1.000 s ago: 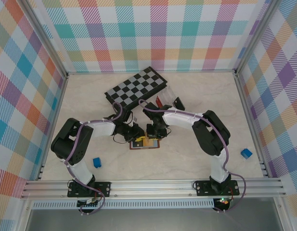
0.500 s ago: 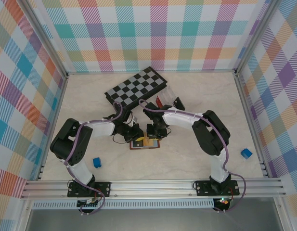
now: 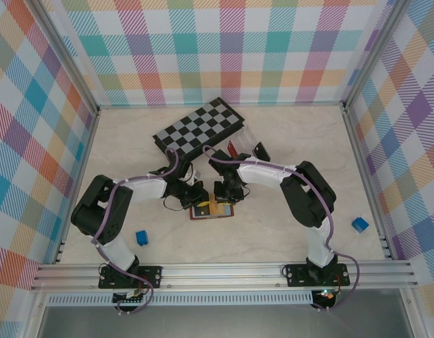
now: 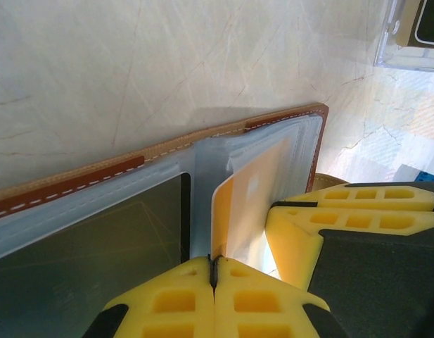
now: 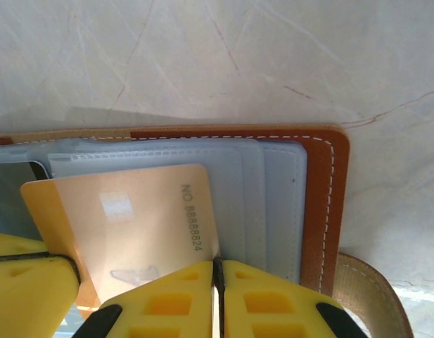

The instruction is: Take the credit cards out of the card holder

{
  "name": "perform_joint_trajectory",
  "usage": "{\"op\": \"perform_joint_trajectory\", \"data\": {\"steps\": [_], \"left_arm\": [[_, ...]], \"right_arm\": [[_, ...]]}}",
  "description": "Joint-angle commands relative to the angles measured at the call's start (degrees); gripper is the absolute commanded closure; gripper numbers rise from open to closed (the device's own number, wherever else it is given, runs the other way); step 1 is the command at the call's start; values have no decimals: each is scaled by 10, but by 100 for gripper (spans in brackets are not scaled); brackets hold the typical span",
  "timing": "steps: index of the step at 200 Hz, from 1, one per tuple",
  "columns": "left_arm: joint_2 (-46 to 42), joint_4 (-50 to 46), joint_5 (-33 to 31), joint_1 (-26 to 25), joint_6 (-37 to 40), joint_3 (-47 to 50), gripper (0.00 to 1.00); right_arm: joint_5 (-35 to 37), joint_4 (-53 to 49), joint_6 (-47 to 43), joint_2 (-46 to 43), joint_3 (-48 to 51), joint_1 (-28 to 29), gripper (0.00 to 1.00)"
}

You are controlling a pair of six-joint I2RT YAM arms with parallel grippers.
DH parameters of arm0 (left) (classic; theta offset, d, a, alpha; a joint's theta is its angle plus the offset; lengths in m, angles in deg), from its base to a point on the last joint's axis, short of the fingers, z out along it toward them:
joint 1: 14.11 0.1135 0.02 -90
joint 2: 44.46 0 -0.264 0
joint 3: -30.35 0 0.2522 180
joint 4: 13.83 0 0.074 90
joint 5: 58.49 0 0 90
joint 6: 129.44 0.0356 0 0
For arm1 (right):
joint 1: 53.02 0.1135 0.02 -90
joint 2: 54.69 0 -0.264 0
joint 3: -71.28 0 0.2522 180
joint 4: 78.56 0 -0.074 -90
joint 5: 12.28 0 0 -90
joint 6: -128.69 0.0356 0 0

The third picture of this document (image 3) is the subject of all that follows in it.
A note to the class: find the aluminium cross rail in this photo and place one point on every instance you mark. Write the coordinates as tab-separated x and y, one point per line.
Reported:
290	104

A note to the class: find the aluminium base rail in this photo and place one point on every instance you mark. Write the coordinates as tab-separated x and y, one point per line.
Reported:
220	276

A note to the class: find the blue block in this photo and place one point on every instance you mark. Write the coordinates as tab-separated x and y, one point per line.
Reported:
142	237
359	224

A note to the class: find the red credit card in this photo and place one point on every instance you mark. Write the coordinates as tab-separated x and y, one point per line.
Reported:
232	148

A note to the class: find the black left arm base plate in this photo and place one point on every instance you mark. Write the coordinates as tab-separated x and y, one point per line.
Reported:
151	276

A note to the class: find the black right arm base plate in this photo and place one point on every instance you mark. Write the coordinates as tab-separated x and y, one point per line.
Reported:
295	274

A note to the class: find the clear acrylic card stand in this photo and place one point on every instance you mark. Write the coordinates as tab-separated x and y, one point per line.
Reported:
246	139

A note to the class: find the dark grey credit card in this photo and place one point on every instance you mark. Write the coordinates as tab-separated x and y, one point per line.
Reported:
200	212

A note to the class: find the brown leather card holder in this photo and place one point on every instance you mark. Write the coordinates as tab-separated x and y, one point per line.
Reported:
227	213

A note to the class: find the aluminium side rail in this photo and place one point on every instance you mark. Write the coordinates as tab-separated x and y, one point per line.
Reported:
368	183
76	169

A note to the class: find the black and grey chessboard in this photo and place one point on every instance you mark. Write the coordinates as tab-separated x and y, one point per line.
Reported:
199	126

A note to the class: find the aluminium frame post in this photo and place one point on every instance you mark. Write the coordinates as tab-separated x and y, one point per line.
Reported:
65	58
376	53

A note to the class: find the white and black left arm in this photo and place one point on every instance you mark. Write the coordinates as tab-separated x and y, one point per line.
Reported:
97	211

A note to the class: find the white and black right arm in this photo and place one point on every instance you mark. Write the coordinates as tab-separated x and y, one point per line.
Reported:
308	200

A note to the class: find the black credit card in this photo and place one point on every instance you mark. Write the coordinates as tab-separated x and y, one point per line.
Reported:
260	150

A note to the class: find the small controller board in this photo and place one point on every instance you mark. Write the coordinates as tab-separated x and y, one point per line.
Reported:
326	294
132	295

